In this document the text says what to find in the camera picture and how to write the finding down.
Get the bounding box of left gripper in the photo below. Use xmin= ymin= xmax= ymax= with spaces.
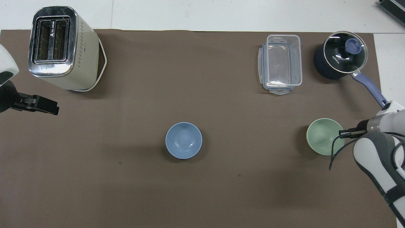
xmin=0 ymin=80 xmax=36 ymax=113

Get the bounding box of blue bowl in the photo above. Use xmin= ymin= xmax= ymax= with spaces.
xmin=165 ymin=122 xmax=203 ymax=160

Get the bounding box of green bowl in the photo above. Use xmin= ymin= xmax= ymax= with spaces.
xmin=306 ymin=118 xmax=346 ymax=156

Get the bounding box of dark blue pot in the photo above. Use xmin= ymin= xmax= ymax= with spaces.
xmin=313 ymin=31 xmax=388 ymax=107

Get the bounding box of cream and chrome toaster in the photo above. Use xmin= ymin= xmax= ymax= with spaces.
xmin=28 ymin=6 xmax=108 ymax=92

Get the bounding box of clear container lid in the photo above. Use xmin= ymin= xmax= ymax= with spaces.
xmin=258 ymin=43 xmax=300 ymax=96

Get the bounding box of dark grey ribbed device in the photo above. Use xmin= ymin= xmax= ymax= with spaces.
xmin=378 ymin=0 xmax=405 ymax=19

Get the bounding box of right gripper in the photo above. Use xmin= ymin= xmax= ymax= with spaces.
xmin=348 ymin=120 xmax=370 ymax=139

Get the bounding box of black cable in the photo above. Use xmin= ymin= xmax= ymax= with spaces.
xmin=329 ymin=136 xmax=359 ymax=171

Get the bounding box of glass pot lid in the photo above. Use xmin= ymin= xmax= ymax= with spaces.
xmin=323 ymin=31 xmax=369 ymax=75

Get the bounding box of clear plastic container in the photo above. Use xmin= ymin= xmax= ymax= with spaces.
xmin=263 ymin=34 xmax=303 ymax=89

